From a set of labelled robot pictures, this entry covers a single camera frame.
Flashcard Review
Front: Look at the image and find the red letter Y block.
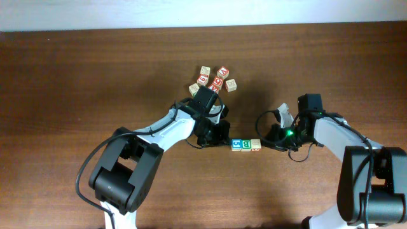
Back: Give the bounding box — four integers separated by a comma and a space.
208, 84, 219, 94

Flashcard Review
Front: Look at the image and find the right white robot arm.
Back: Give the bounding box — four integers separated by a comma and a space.
260, 94, 406, 229

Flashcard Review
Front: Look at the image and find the red letter U block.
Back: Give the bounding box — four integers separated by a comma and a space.
251, 139, 261, 151

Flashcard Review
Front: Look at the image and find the red letter Q block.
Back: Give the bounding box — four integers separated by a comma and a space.
212, 76, 224, 90

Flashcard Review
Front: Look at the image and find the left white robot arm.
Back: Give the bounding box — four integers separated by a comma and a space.
88, 103, 230, 228

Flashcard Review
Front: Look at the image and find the red letter A block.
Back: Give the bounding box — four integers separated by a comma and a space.
217, 66, 230, 79

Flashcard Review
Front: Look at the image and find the green letter B block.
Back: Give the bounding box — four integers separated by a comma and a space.
241, 139, 252, 151

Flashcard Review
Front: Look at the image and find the blue number 5 block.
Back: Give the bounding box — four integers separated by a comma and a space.
231, 139, 242, 151

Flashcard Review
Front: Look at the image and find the plain butterfly 5 block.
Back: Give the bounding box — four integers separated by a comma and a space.
225, 79, 237, 92

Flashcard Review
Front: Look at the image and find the green letter V block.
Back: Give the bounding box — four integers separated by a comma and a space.
188, 83, 200, 97

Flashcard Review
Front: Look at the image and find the red letter G block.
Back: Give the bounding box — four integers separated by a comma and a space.
197, 74, 209, 86

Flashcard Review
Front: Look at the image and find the plain wooden picture block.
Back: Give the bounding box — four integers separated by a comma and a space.
200, 66, 210, 77

